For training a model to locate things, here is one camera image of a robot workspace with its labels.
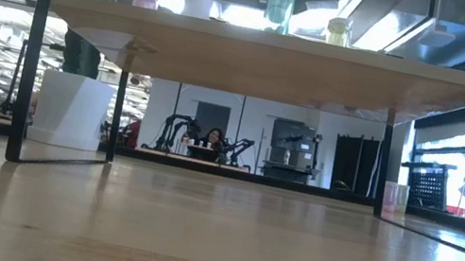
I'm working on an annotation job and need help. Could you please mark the teal medicine bottle white cap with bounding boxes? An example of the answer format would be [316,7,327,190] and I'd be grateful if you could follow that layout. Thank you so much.
[259,0,299,37]

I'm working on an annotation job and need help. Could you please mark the yellow medicine bottle white cap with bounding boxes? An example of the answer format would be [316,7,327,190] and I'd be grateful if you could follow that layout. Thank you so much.
[323,14,354,48]

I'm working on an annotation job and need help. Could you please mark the wooden shelf black metal legs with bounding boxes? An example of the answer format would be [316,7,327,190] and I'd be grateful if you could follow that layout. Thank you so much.
[1,0,465,257]

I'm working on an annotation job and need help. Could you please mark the person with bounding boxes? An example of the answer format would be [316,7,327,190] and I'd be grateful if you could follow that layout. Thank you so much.
[194,124,233,165]

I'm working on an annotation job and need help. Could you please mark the black equipment cart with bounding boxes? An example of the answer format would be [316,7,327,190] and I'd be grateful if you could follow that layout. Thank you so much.
[261,115,326,187]

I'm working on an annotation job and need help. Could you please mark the white faceted plant pot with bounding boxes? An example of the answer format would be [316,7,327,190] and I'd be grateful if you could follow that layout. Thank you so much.
[24,65,119,156]

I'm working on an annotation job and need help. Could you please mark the green cactus plant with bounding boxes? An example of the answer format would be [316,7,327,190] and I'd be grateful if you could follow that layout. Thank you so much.
[57,0,113,82]

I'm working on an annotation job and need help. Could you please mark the black perforated basket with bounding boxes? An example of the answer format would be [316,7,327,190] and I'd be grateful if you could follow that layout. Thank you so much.
[401,156,458,214]

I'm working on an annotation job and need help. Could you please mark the silver rectangular ventilation duct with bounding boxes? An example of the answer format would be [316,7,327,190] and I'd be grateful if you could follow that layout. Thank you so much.
[352,0,465,71]

